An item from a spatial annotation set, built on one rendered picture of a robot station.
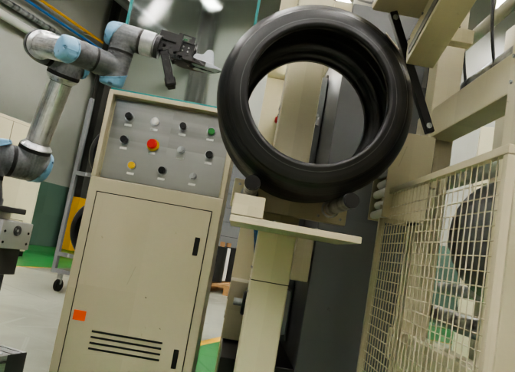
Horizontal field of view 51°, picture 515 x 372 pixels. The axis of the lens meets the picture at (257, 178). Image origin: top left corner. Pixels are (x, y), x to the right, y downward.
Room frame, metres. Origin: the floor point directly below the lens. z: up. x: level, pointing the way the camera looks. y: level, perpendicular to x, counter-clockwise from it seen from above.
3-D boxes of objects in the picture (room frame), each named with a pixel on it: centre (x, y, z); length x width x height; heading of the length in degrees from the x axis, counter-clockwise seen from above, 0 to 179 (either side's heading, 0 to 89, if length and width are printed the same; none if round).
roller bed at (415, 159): (1.90, -0.50, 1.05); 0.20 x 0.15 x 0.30; 1
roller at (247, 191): (1.67, 0.01, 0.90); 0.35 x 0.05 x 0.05; 1
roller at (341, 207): (1.67, -0.27, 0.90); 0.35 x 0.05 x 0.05; 1
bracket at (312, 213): (1.85, -0.12, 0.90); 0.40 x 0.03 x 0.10; 91
